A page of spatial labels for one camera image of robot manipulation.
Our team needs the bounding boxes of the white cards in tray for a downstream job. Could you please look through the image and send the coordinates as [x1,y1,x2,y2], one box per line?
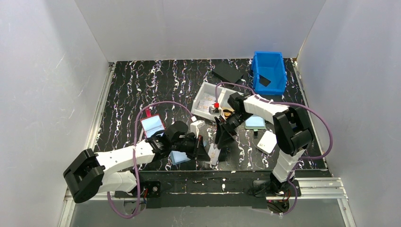
[196,93,216,113]

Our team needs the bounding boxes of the white divided plastic tray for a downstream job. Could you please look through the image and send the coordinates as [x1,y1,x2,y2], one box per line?
[191,82,236,121]

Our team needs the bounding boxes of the blue leather card holder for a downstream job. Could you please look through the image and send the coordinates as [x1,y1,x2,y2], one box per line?
[170,142,195,165]

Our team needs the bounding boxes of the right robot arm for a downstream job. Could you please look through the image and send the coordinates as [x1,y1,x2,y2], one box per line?
[214,93,314,191]

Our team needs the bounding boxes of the green open card holder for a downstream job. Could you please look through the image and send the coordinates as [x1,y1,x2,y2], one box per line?
[244,115,266,138]

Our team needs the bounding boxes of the black card in bin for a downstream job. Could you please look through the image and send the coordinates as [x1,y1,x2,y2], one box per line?
[259,75,271,87]

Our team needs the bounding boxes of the black box on table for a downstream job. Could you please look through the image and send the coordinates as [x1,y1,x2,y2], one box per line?
[211,62,245,84]

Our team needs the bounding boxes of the white power bank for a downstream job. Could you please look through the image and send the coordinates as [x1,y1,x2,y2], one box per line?
[256,131,277,154]

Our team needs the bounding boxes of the blue plastic bin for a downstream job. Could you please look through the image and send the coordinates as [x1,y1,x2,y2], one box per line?
[251,51,287,96]

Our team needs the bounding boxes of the red open card holder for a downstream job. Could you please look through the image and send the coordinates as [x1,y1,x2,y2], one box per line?
[140,108,165,138]

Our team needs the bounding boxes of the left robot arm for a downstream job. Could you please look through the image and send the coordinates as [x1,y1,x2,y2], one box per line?
[63,120,210,203]

